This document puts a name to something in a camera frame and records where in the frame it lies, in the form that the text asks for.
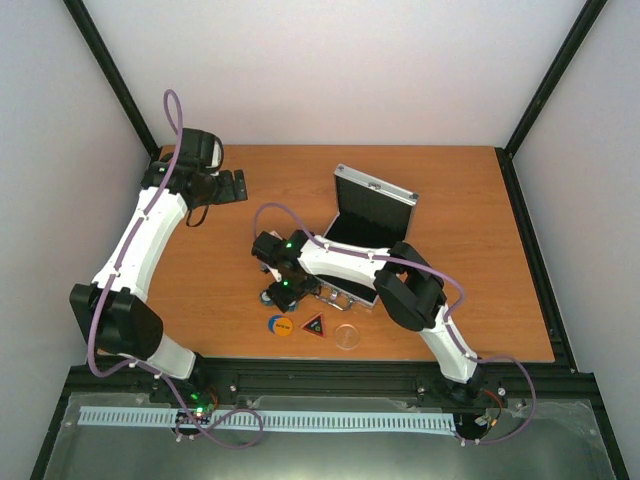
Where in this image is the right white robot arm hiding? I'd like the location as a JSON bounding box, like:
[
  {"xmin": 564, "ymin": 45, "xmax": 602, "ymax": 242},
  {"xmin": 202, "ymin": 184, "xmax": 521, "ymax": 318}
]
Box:
[{"xmin": 251, "ymin": 230, "xmax": 482, "ymax": 405}]

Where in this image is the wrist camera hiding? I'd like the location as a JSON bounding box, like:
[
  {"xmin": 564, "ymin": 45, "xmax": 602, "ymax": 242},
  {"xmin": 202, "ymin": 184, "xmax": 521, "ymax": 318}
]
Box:
[
  {"xmin": 177, "ymin": 128, "xmax": 224, "ymax": 173},
  {"xmin": 251, "ymin": 231, "xmax": 286, "ymax": 267}
]

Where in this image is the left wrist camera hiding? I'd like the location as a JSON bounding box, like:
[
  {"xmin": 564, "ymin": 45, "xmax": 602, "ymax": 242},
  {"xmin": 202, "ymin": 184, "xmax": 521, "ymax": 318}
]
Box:
[{"xmin": 177, "ymin": 128, "xmax": 224, "ymax": 173}]

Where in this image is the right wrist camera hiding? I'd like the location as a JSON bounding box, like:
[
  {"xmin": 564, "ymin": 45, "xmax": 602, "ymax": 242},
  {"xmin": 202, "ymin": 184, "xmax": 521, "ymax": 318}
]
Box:
[{"xmin": 251, "ymin": 231, "xmax": 286, "ymax": 267}]

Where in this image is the clear round dealer button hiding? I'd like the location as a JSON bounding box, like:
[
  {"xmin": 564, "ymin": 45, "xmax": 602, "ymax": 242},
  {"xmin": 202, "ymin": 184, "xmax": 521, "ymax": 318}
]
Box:
[{"xmin": 334, "ymin": 323, "xmax": 361, "ymax": 350}]

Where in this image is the white slotted cable duct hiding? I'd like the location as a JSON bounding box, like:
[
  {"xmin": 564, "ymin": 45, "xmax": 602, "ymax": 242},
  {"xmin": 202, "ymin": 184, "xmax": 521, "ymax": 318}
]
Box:
[{"xmin": 78, "ymin": 406, "xmax": 455, "ymax": 436}]

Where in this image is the aluminium poker case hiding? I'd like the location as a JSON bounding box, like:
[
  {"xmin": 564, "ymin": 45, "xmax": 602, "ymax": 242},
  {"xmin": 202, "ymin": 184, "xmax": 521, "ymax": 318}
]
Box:
[{"xmin": 300, "ymin": 164, "xmax": 418, "ymax": 308}]

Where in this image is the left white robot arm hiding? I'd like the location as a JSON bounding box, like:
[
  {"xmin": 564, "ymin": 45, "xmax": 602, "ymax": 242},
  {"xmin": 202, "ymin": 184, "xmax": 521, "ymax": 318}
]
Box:
[{"xmin": 69, "ymin": 142, "xmax": 247, "ymax": 403}]

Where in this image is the black aluminium frame rail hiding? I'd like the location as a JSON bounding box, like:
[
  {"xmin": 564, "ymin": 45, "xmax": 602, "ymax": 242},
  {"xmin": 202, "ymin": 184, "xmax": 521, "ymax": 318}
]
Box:
[{"xmin": 64, "ymin": 357, "xmax": 599, "ymax": 406}]

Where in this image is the playing card deck box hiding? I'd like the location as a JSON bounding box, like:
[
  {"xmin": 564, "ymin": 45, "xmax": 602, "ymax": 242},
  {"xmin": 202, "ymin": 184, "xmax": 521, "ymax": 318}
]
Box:
[{"xmin": 255, "ymin": 231, "xmax": 283, "ymax": 273}]

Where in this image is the red black triangular button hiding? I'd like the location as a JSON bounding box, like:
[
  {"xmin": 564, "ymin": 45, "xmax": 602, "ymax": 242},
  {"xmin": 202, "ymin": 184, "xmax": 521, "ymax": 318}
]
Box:
[{"xmin": 300, "ymin": 312, "xmax": 326, "ymax": 338}]

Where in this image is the orange blue round button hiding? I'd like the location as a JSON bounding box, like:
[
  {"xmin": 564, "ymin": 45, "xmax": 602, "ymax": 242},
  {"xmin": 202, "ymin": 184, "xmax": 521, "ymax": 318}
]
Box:
[{"xmin": 267, "ymin": 315, "xmax": 294, "ymax": 337}]

